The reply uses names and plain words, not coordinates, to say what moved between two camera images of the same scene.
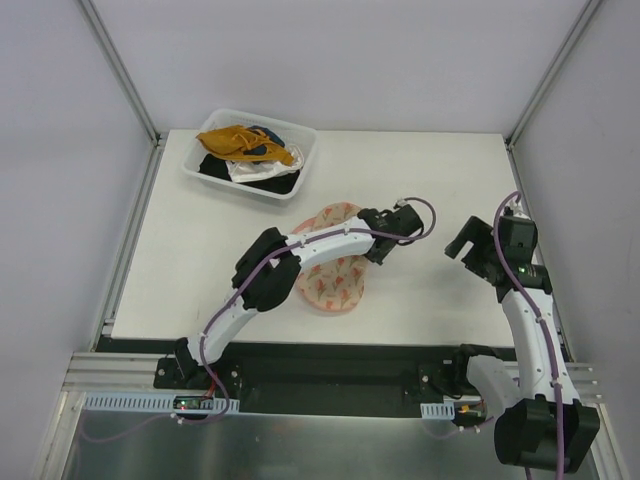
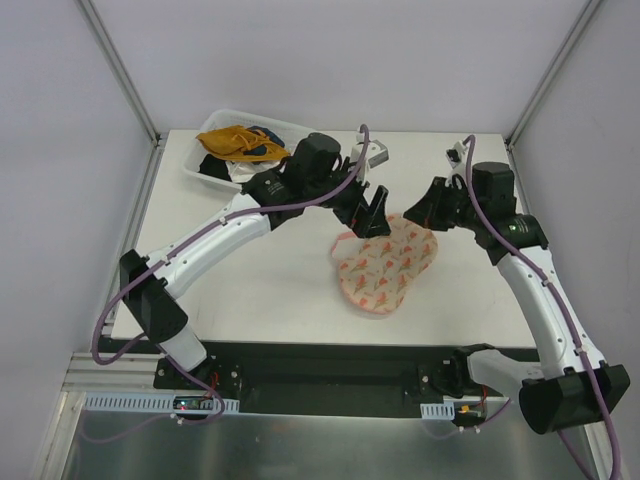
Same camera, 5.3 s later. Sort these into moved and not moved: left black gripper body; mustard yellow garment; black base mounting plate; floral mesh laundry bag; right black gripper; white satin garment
Moved: right black gripper; left black gripper body; floral mesh laundry bag
Not moved: white satin garment; black base mounting plate; mustard yellow garment
